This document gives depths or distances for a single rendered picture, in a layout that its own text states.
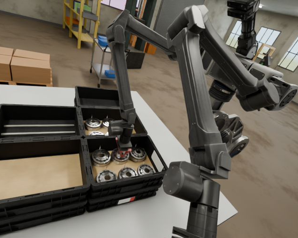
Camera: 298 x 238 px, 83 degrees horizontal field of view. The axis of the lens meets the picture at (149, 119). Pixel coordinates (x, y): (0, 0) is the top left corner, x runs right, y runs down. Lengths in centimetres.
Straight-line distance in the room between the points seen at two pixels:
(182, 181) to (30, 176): 74
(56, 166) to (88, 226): 32
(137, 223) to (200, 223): 64
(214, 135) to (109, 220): 72
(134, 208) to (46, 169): 49
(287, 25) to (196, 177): 1155
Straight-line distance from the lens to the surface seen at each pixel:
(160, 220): 104
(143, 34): 89
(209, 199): 39
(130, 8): 490
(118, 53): 81
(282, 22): 1195
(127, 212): 101
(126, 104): 82
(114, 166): 98
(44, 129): 117
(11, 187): 93
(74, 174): 93
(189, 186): 35
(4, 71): 321
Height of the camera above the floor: 158
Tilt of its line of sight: 31 degrees down
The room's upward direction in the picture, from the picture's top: 20 degrees clockwise
